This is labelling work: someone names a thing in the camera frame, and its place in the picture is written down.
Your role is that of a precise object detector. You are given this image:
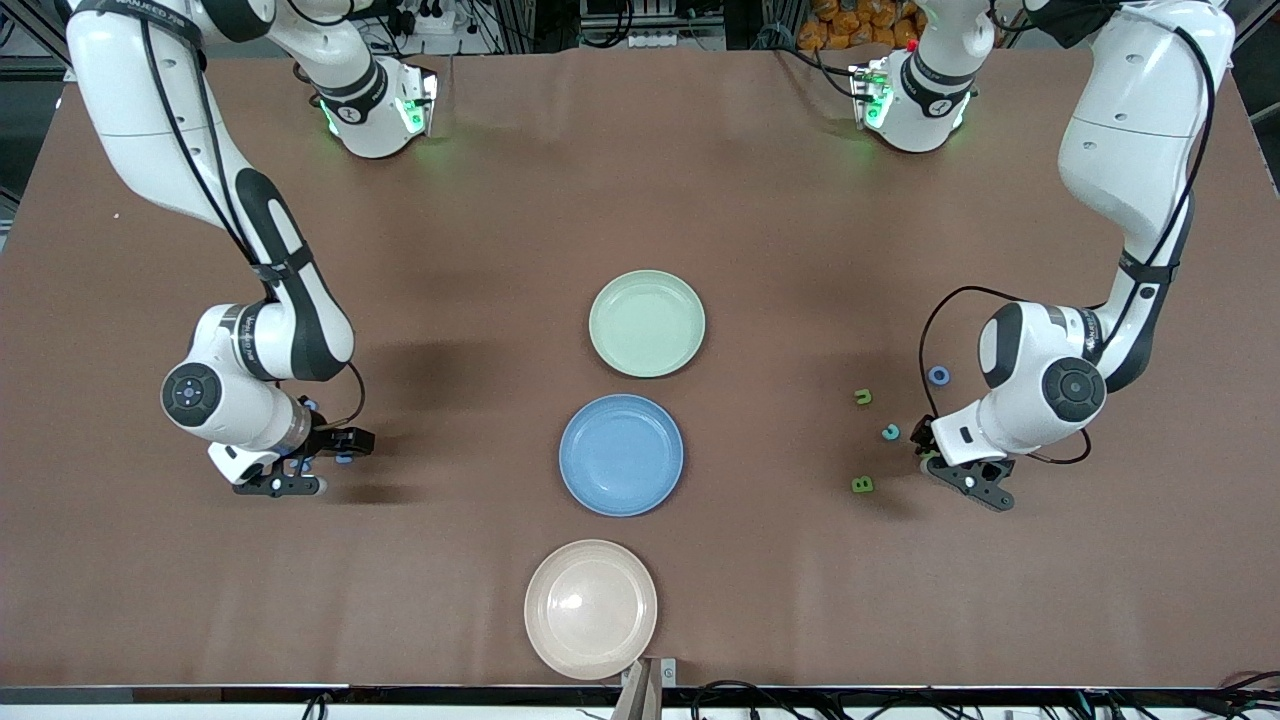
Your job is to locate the table cover mat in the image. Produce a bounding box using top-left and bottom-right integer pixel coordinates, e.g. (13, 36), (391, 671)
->
(0, 45), (1280, 691)

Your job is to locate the blue plate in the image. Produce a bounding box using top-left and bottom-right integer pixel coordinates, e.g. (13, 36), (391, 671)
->
(558, 394), (685, 518)

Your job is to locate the light green plate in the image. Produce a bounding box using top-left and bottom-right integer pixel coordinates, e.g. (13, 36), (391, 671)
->
(588, 270), (707, 379)

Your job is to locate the beige plate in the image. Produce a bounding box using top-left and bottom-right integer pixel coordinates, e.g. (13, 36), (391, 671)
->
(524, 540), (659, 681)

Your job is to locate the bag of orange fruit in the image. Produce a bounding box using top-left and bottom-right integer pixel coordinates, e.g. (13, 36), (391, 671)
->
(797, 0), (926, 51)

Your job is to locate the white power strip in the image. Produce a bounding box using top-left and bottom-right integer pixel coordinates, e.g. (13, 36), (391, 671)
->
(628, 28), (726, 49)
(395, 0), (458, 36)

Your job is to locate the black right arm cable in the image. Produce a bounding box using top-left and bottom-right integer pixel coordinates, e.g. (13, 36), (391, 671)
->
(140, 15), (367, 431)

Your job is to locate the black floor cable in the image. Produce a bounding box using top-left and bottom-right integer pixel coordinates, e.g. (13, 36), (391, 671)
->
(690, 680), (801, 720)

